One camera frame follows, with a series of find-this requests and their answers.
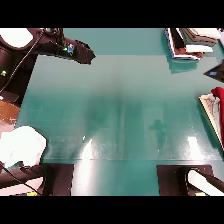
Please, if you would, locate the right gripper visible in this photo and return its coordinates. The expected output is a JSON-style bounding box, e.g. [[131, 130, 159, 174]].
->
[[203, 59, 224, 84]]

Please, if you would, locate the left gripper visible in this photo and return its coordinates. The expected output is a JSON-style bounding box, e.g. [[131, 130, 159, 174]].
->
[[71, 40, 97, 66]]

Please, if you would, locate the brown folded garment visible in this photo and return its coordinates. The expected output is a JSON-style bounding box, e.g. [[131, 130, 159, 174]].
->
[[176, 47, 205, 60]]

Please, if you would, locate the dark green folded garment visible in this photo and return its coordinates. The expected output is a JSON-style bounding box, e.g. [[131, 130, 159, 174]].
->
[[181, 27, 220, 47]]

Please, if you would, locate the pale patterned folded garment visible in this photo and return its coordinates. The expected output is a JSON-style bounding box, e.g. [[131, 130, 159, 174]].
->
[[198, 93, 224, 152]]

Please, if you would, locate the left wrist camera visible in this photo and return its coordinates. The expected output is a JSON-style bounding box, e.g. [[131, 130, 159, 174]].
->
[[49, 27, 66, 44]]

